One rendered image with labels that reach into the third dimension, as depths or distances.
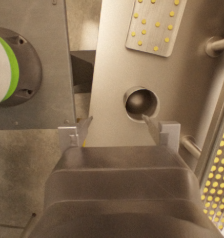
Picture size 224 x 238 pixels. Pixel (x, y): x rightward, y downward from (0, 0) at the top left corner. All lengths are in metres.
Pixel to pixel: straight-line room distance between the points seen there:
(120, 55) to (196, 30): 0.20
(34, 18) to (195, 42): 0.38
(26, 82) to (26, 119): 0.09
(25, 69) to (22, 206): 1.71
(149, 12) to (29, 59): 0.30
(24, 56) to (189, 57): 0.39
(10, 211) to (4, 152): 0.63
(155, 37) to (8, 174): 1.62
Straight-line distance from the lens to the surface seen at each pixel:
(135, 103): 0.47
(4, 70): 0.28
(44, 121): 0.39
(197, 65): 0.51
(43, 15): 0.38
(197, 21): 0.52
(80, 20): 1.33
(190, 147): 0.50
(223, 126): 0.39
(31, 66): 0.35
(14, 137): 1.59
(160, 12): 0.49
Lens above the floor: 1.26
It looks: 75 degrees down
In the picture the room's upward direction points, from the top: 177 degrees counter-clockwise
